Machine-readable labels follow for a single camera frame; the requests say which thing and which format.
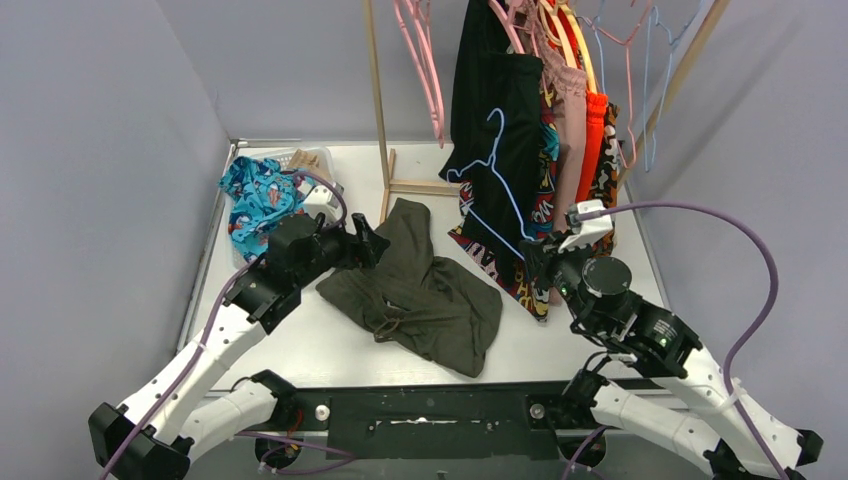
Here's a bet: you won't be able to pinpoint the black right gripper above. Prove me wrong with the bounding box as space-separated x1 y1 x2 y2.
519 226 604 334

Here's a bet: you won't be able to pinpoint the beige shorts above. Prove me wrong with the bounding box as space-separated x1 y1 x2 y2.
287 149 321 174

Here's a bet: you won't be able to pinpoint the turquoise shark print shorts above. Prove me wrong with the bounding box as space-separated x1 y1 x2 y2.
219 156 316 262

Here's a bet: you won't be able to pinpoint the olive green shorts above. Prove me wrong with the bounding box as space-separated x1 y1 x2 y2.
316 198 503 378

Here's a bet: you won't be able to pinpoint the thin blue wire hanger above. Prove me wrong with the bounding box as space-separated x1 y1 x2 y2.
440 107 539 260

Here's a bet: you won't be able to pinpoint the pink plastic hanger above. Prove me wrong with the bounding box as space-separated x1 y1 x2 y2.
390 0 439 137

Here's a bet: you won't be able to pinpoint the thin pink wire hanger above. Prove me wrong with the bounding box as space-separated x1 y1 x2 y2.
404 0 452 148

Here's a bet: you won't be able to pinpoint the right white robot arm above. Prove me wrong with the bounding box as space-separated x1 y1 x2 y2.
519 234 823 479

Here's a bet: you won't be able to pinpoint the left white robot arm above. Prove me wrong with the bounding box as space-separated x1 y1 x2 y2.
88 213 390 479

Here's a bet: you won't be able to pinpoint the comic print shorts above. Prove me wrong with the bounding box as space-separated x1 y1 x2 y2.
448 88 561 323

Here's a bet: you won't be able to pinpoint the black orange patterned shorts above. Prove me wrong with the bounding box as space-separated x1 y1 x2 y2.
582 102 627 256

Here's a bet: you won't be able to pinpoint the orange red shorts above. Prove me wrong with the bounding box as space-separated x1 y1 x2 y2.
540 1 608 202

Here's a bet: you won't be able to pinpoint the dusty pink shorts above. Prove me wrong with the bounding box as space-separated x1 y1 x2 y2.
522 1 587 231

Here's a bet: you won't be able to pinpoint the white perforated plastic basket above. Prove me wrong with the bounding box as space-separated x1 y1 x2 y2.
218 147 345 263

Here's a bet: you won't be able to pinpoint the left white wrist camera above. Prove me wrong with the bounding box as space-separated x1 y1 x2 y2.
302 186 343 224

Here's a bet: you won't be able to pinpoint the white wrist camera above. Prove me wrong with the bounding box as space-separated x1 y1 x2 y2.
557 199 614 254
302 186 343 224

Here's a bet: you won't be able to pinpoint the wooden clothes rack frame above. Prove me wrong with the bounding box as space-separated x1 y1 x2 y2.
361 0 733 227

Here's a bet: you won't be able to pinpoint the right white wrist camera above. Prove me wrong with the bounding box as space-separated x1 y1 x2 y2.
557 199 614 254

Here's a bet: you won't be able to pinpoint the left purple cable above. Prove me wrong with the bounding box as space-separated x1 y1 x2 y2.
99 170 349 480

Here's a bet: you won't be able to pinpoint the purple cable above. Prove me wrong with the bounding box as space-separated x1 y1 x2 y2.
99 170 349 480
576 201 790 480

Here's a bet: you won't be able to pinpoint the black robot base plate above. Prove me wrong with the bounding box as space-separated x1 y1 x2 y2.
250 380 598 460

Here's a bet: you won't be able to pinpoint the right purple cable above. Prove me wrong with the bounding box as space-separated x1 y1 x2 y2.
576 201 790 480

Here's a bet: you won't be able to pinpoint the empty pink wire hanger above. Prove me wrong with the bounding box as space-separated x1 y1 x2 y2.
576 1 656 169

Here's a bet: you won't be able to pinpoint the empty blue wire hanger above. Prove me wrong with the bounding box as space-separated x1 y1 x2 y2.
609 1 711 172

